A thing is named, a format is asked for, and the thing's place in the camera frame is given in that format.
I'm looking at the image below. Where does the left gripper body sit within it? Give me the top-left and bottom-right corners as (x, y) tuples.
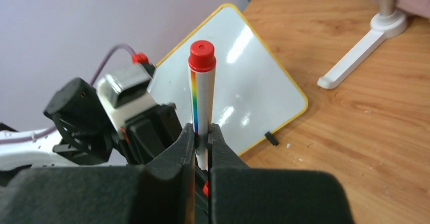
(117, 104), (183, 165)

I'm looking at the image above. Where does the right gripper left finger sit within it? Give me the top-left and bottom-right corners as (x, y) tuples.
(1, 124), (195, 223)

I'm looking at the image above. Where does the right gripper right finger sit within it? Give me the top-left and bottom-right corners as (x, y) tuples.
(208, 124), (354, 223)

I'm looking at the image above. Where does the white marker pen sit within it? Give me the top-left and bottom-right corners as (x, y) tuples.
(188, 40), (218, 196)

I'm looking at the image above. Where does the yellow framed whiteboard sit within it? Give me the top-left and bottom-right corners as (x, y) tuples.
(149, 4), (308, 155)

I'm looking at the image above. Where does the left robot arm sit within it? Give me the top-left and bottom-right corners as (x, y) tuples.
(1, 77), (182, 174)

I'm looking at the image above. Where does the clothes rack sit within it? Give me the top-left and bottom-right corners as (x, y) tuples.
(317, 0), (407, 90)

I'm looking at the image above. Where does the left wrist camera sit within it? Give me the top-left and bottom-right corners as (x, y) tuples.
(96, 63), (157, 138)

